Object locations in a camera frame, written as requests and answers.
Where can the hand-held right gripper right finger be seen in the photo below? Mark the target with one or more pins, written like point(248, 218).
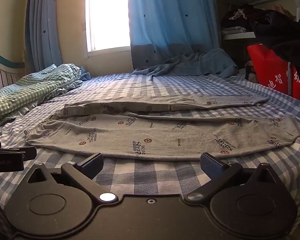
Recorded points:
point(210, 166)

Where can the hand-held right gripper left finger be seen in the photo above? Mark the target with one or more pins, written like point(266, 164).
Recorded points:
point(93, 166)

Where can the blue checked bed sheet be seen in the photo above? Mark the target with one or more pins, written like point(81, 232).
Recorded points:
point(150, 173)

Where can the pile of dark clothes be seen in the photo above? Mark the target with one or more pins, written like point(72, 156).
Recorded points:
point(237, 17)

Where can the bright window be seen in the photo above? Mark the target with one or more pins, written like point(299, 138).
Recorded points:
point(107, 15)

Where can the striped headboard with teal rim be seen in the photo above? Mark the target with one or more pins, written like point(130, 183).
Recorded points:
point(0, 77)

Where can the red bag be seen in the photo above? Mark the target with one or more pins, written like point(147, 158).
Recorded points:
point(272, 75)

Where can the green checked quilt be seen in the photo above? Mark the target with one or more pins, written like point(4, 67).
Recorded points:
point(32, 87)

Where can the crumpled blue cloth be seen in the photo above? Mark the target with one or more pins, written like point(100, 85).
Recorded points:
point(202, 63)

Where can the grey printed pants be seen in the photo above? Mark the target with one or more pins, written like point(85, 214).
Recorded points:
point(152, 135)

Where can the blue star curtain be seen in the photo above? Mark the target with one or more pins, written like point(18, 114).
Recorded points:
point(43, 30)
point(172, 17)

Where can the small light blue cloth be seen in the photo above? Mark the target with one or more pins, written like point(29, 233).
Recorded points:
point(85, 74)

